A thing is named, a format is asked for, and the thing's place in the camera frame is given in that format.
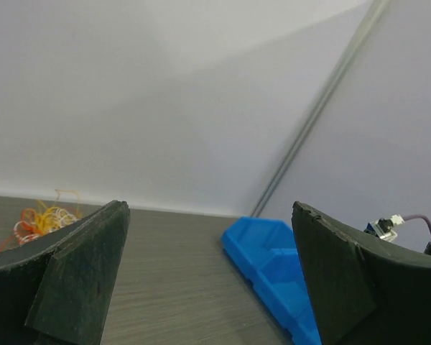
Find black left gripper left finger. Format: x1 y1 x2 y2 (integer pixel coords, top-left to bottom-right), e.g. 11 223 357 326
0 201 130 344

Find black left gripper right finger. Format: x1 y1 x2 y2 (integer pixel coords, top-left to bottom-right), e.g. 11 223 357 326
292 202 431 344

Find blue plastic divided bin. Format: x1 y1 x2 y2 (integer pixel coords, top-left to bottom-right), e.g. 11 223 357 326
221 217 321 344

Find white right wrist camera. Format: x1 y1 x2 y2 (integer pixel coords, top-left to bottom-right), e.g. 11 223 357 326
363 214 404 242

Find aluminium corner frame post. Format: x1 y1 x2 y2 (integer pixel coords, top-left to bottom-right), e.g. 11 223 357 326
250 0 390 217

